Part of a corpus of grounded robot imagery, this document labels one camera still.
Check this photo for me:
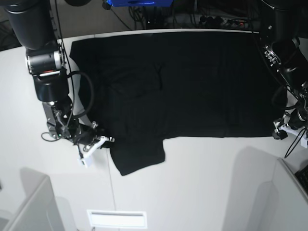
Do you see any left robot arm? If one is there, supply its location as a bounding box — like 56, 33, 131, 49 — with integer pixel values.
257, 0, 308, 140

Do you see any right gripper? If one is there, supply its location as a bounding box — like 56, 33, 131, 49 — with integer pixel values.
69, 121, 115, 149

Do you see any blue box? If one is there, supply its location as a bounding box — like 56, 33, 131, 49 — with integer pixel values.
102, 0, 173, 10

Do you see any white left partition panel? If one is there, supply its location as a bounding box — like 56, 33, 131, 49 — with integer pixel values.
0, 167, 77, 231

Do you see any white partition panel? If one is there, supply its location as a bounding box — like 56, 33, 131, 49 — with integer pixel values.
263, 159, 308, 231
0, 167, 77, 231

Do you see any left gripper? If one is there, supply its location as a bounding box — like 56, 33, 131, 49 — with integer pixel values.
272, 109, 308, 140

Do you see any black keyboard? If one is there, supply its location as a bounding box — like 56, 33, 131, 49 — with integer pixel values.
295, 166, 308, 193

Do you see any white right partition panel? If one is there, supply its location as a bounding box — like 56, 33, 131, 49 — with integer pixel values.
263, 159, 308, 231

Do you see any black T-shirt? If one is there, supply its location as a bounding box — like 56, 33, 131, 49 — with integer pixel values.
70, 32, 286, 176

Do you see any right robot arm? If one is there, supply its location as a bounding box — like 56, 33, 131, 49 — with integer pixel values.
0, 0, 115, 157

